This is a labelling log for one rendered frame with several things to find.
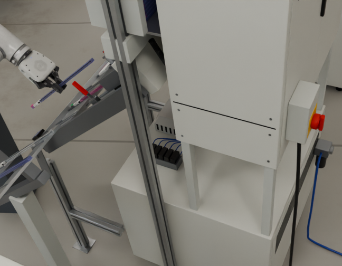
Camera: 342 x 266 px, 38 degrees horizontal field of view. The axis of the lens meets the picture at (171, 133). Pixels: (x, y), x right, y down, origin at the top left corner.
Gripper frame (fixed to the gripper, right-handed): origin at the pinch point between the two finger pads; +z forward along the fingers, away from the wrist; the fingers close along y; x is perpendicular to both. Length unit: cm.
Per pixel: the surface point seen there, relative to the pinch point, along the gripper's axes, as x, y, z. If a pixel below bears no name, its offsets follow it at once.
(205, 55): -70, -10, 27
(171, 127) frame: 5.5, 21.4, 43.8
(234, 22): -84, -10, 26
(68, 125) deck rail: 0.7, -10.0, 11.6
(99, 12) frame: -59, -11, 0
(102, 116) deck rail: -18.1, -10.0, 18.4
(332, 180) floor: 20, 71, 133
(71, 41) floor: 146, 126, -27
